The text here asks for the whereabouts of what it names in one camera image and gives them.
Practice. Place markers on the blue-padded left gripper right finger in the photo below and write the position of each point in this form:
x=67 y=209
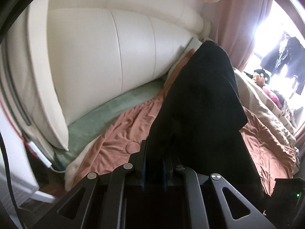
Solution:
x=173 y=169

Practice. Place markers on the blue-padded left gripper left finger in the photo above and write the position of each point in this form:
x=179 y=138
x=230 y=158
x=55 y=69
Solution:
x=136 y=176

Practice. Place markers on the black work shirt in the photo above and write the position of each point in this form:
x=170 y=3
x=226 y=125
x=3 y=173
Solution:
x=199 y=125

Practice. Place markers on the green bed sheet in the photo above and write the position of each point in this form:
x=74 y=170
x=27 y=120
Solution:
x=96 y=122

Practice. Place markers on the beige duvet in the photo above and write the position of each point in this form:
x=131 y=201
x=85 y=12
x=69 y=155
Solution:
x=254 y=99

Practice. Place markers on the white left nightstand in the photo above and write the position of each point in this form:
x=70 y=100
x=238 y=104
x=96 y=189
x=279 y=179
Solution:
x=24 y=184

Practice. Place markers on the plush toys on sill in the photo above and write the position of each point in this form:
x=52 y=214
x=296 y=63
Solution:
x=273 y=88

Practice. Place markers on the cream leather headboard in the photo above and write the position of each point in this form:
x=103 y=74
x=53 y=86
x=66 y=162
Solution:
x=67 y=57

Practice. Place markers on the hanging dark jacket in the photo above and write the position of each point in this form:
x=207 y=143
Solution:
x=289 y=53

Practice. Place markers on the pink left curtain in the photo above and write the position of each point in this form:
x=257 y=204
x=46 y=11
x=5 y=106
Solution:
x=236 y=26

